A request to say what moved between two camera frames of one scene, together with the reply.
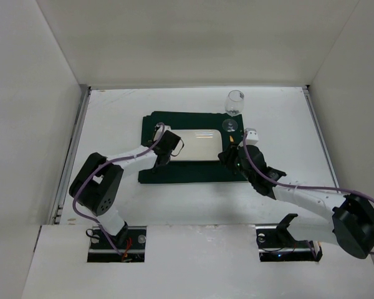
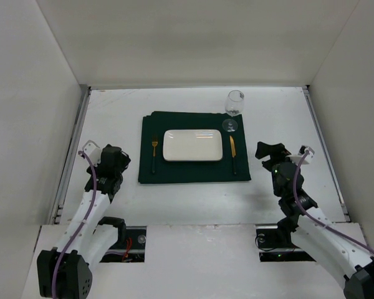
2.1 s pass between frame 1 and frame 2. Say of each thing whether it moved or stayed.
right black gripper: moved
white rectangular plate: stayed
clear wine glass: stayed
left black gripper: moved
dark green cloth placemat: stayed
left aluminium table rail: stayed
